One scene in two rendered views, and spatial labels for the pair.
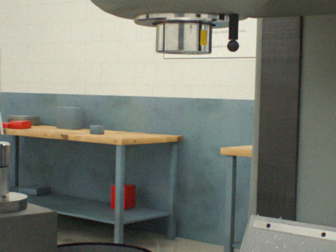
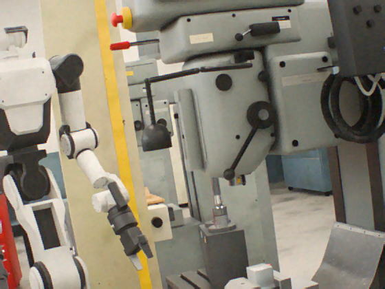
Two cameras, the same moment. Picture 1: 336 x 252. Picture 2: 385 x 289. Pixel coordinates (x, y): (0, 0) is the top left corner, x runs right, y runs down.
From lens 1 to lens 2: 1.27 m
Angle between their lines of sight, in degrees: 35
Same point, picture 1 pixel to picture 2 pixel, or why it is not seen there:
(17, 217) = (227, 233)
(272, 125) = (334, 182)
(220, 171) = not seen: outside the picture
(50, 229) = (241, 236)
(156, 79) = not seen: outside the picture
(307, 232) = (346, 228)
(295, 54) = (335, 152)
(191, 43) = (234, 183)
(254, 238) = (333, 231)
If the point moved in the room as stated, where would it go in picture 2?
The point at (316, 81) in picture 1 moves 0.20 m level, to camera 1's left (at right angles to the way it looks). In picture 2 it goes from (342, 164) to (285, 169)
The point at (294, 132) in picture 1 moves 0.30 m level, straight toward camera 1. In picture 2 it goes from (339, 186) to (284, 208)
